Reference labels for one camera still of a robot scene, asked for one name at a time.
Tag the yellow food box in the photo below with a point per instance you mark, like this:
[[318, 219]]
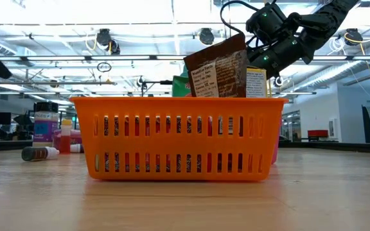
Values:
[[256, 83]]

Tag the brown seasoning packet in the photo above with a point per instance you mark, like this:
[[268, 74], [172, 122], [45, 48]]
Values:
[[223, 73]]

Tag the green food box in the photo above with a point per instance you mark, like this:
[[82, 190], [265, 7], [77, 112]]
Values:
[[179, 88]]

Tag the small white bottle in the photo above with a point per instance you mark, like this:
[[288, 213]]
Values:
[[77, 148]]

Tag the small red yellow-capped bottle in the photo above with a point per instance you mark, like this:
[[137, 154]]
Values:
[[65, 141]]

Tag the black-lidded purple spice jar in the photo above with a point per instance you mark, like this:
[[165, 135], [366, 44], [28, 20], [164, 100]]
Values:
[[45, 128]]

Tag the small dark dropper bottle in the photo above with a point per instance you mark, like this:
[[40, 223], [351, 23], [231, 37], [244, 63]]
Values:
[[37, 154]]

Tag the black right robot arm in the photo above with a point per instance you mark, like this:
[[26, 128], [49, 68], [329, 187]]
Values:
[[329, 16]]

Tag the red cabinet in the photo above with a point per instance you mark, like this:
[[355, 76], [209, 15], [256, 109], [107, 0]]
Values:
[[317, 133]]

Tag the large red plastic tray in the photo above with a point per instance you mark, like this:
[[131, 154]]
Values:
[[275, 141]]

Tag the black boom stand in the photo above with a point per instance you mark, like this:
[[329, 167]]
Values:
[[159, 82]]

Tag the orange slotted plastic basket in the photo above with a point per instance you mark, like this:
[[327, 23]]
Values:
[[178, 144]]

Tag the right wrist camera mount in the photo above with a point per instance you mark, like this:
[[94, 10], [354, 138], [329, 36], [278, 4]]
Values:
[[265, 19]]

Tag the black ceiling camera mount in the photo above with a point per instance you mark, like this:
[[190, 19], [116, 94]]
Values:
[[104, 37], [353, 35], [206, 36]]

